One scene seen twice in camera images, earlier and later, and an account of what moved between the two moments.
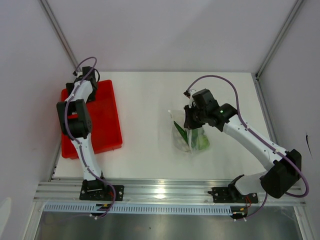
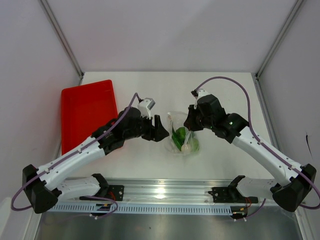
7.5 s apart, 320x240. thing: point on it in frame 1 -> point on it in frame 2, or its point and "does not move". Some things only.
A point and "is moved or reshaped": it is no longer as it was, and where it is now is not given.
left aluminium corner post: x=54 y=21 does not move
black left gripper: x=91 y=98 -> x=156 y=133
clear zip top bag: x=197 y=139 is moved or reshaped
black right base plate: x=226 y=195 does not move
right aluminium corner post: x=258 y=86 does not move
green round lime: x=203 y=142 -> x=195 y=145
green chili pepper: x=182 y=131 -> x=178 y=141
